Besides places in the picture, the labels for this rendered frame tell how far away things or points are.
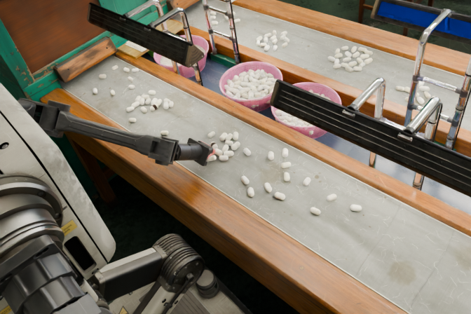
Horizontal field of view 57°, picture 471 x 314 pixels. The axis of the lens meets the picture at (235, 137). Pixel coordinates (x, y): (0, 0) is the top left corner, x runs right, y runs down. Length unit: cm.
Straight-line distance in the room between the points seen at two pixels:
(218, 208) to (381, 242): 49
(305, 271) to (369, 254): 19
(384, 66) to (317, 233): 86
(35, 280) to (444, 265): 103
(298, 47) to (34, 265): 164
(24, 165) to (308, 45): 158
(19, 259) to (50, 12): 156
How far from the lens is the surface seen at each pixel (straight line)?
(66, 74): 210
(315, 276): 124
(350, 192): 143
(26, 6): 202
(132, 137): 137
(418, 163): 109
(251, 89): 185
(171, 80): 193
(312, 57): 197
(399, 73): 189
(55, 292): 62
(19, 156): 70
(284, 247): 128
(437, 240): 137
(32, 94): 212
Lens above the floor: 186
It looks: 44 degrees down
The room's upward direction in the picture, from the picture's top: 11 degrees counter-clockwise
